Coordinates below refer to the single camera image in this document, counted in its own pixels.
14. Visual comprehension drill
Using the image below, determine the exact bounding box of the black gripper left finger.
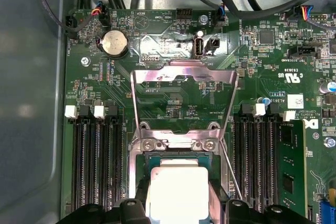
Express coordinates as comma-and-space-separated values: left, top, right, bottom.
60, 178, 152, 224

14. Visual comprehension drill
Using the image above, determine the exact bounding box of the silver coin battery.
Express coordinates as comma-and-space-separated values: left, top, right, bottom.
98, 28, 130, 58

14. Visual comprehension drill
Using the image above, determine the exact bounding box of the black fan connector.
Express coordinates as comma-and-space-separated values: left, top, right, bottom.
64, 14, 80, 40

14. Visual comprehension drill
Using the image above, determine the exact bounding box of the black PC case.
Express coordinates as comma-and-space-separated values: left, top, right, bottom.
0, 0, 336, 224

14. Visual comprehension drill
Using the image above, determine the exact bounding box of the green motherboard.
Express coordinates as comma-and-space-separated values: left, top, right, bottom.
60, 7, 336, 224

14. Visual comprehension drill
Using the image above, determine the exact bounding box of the metal socket cover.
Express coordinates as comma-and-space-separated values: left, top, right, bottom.
130, 60, 240, 142

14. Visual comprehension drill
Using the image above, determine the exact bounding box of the silver internal USB port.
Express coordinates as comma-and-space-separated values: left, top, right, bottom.
194, 37, 206, 59

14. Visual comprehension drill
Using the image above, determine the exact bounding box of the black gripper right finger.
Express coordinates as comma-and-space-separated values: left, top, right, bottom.
227, 199, 312, 224

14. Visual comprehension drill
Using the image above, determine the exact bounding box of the silver CPU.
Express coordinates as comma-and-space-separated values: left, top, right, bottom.
145, 154, 212, 224

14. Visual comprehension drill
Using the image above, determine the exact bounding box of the metal locking lever wire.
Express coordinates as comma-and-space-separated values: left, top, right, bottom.
222, 138, 244, 200

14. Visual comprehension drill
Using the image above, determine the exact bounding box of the blue expansion slot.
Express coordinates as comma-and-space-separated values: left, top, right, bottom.
318, 199, 333, 224

